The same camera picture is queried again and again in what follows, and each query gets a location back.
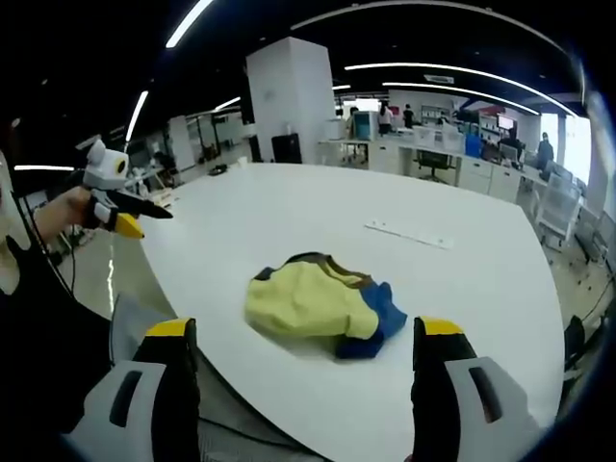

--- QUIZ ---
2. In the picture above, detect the thin black cable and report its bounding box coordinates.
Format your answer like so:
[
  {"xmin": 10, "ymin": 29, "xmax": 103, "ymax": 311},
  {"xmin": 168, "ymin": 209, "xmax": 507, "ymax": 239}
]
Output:
[{"xmin": 27, "ymin": 205, "xmax": 79, "ymax": 295}]

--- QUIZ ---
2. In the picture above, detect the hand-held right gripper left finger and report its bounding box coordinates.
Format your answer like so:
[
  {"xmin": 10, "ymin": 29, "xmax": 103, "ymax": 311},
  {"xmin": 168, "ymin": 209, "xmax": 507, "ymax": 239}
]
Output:
[{"xmin": 62, "ymin": 316, "xmax": 201, "ymax": 462}]

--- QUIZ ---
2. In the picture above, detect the white mesh chair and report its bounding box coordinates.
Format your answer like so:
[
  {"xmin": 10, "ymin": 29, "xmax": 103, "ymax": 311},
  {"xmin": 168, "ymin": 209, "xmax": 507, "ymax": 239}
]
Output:
[{"xmin": 532, "ymin": 171, "xmax": 584, "ymax": 252}]

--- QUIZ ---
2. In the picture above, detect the person's black clothing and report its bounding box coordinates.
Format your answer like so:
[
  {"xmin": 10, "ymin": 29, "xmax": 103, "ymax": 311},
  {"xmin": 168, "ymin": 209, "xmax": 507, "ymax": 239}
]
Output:
[{"xmin": 0, "ymin": 235, "xmax": 145, "ymax": 437}]

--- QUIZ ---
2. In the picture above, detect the dark chair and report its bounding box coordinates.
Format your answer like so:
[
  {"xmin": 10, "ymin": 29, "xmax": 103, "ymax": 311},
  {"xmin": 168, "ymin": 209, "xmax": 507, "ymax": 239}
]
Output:
[{"xmin": 561, "ymin": 314, "xmax": 587, "ymax": 372}]

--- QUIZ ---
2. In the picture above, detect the white strip on table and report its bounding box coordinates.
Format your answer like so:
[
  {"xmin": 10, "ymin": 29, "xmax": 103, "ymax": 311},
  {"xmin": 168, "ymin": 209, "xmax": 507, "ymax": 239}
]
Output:
[{"xmin": 364, "ymin": 218, "xmax": 455, "ymax": 251}]

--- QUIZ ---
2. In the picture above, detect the person's left hand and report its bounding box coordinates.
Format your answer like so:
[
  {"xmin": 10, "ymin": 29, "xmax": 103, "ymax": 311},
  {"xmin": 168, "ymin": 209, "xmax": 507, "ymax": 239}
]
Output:
[{"xmin": 36, "ymin": 185, "xmax": 95, "ymax": 243}]

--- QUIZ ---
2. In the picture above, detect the yellow and blue garment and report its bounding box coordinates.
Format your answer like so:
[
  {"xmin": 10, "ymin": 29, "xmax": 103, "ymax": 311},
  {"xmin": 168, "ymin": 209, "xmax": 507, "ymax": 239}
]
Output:
[{"xmin": 244, "ymin": 250, "xmax": 409, "ymax": 362}]

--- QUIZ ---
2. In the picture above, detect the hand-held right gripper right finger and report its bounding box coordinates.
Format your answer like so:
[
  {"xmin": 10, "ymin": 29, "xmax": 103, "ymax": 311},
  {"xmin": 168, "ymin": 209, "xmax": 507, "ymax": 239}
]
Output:
[{"xmin": 410, "ymin": 315, "xmax": 555, "ymax": 462}]

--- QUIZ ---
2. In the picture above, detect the white office desk row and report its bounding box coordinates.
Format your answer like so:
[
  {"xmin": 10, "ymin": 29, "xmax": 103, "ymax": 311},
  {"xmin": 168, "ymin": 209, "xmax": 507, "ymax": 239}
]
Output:
[{"xmin": 317, "ymin": 125, "xmax": 550, "ymax": 206}]

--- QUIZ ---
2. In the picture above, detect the teal box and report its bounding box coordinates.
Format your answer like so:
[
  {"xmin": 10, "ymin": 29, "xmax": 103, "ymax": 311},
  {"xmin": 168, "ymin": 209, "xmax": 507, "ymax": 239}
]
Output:
[{"xmin": 352, "ymin": 111, "xmax": 377, "ymax": 141}]

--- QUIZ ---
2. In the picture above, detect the black cabinet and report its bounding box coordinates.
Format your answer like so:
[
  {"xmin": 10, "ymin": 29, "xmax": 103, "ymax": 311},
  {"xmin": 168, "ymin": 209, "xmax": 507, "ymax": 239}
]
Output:
[{"xmin": 270, "ymin": 134, "xmax": 303, "ymax": 165}]

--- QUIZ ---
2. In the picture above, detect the cream shoulder strap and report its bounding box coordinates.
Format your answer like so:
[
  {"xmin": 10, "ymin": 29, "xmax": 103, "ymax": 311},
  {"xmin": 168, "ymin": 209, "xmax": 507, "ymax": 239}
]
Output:
[{"xmin": 0, "ymin": 148, "xmax": 21, "ymax": 295}]

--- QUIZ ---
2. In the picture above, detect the black office chair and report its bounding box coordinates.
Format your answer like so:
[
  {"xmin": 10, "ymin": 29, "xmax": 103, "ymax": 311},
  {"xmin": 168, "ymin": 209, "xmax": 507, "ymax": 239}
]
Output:
[{"xmin": 414, "ymin": 148, "xmax": 452, "ymax": 183}]

